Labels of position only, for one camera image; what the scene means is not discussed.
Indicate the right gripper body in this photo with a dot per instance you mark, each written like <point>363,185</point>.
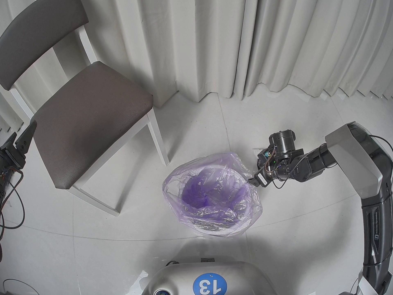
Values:
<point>278,172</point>

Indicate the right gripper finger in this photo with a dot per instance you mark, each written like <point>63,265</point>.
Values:
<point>253,181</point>

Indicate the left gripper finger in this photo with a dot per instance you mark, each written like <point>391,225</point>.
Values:
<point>24,146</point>
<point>9,143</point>

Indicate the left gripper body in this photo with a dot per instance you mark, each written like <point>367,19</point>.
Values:
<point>12,160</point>

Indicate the purple plastic bag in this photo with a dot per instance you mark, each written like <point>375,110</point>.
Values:
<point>211,192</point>

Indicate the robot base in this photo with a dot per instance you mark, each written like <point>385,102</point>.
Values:
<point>215,278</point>

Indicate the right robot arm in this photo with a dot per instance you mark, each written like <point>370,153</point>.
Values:
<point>356,155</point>

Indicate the grey padded white chair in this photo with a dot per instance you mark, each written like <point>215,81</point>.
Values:
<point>92,103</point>

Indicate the white curtain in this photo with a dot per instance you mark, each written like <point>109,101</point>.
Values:
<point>322,26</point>
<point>169,26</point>

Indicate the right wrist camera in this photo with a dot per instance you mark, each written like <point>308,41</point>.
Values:
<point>264,158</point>

